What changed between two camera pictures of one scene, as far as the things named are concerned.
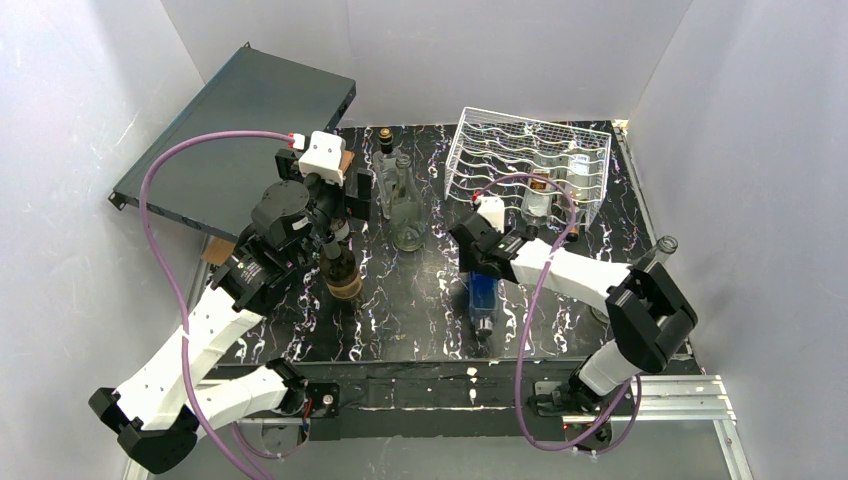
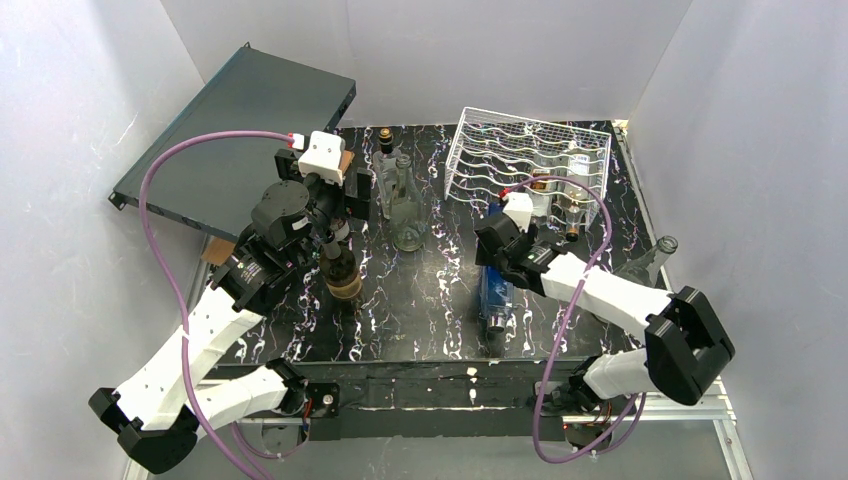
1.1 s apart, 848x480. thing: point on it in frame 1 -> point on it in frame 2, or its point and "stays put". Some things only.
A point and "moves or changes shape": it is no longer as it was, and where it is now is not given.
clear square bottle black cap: x=387 y=164 stays put
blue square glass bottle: x=483 y=302 moves or changes shape
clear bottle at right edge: x=663 y=249 stays put
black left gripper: x=357 y=192 stays put
